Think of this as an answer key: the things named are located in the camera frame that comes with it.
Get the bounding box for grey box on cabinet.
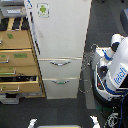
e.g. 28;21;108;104
0;6;26;17

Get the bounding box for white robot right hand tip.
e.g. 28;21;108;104
90;116;101;128

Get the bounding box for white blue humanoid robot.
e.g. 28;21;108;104
92;34;128;106

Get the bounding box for white fridge middle drawer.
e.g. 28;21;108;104
38;59;82;79

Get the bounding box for white fridge bottom drawer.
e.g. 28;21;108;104
43;78;79;99

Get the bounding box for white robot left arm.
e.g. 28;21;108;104
28;119;38;128

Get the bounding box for wooden drawer cabinet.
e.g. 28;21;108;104
0;17;45;97

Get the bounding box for green android sticker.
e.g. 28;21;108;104
37;3;49;17

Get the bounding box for white fridge drawer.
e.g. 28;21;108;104
43;78;79;99
38;59;82;79

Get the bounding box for grey cable loops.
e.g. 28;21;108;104
78;43;100;94

